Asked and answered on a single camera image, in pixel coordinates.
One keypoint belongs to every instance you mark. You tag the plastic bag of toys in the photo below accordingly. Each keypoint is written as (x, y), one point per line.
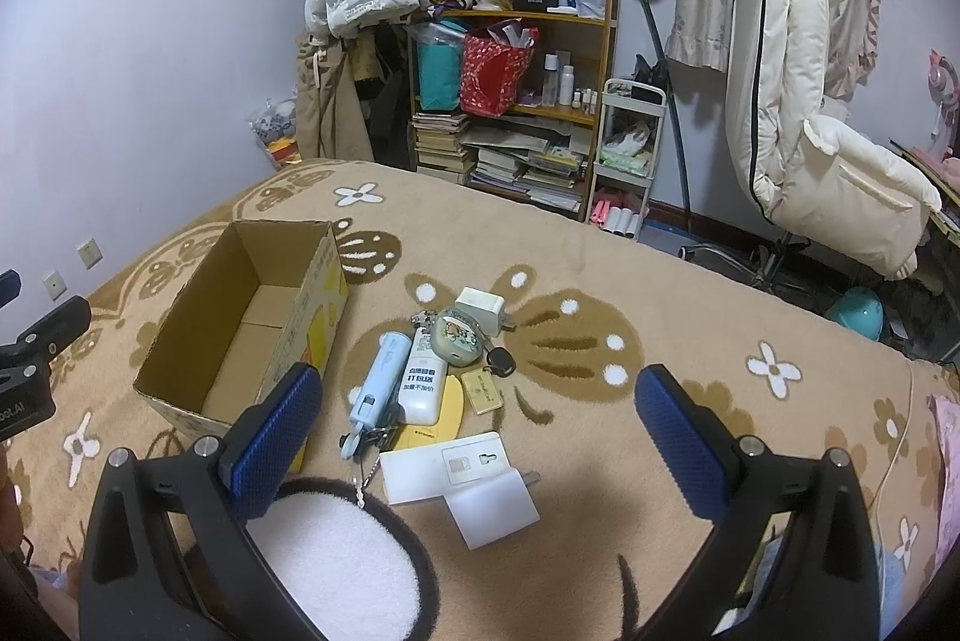
(274, 126)

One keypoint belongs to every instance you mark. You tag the black car key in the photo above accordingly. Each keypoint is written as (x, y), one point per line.
(500, 362)

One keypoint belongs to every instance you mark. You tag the green cartoon earbud case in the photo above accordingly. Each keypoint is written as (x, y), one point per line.
(458, 338)

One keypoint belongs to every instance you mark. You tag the wooden bookshelf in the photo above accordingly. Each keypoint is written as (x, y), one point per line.
(538, 152)

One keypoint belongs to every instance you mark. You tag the red gift bag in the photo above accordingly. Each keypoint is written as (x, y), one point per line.
(492, 71)

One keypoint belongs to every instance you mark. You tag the wall socket plate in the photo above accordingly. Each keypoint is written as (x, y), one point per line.
(55, 285)
(89, 253)

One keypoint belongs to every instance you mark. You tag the brown cardboard box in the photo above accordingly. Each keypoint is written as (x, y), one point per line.
(268, 294)

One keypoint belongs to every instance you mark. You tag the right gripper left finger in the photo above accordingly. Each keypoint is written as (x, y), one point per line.
(168, 554)

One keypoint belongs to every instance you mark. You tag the cartoon dog keychain charm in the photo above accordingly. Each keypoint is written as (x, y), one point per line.
(424, 319)

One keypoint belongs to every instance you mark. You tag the teal bag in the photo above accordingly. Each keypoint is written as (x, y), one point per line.
(439, 52)

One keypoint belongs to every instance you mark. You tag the teal round lamp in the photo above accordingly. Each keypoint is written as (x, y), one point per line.
(859, 310)

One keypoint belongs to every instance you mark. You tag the gold NFC card tag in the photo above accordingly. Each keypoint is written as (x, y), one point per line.
(481, 391)

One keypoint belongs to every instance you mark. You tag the white tube with blue text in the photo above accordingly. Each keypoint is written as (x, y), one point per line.
(421, 387)

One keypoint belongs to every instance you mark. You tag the key bunch with rings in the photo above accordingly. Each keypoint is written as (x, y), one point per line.
(371, 441)

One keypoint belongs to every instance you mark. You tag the white rolling cart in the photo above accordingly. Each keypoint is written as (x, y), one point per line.
(625, 156)

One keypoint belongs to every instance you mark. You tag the stack of books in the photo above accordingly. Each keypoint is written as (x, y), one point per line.
(439, 150)

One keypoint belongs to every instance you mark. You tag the white charger plug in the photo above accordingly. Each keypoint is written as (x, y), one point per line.
(486, 309)

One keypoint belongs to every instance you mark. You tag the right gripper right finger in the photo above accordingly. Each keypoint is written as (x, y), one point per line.
(824, 582)

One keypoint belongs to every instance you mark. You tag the beige trench coat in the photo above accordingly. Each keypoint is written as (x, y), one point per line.
(329, 119)

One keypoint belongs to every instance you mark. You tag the light blue stick device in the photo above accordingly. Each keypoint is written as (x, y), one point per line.
(373, 403)

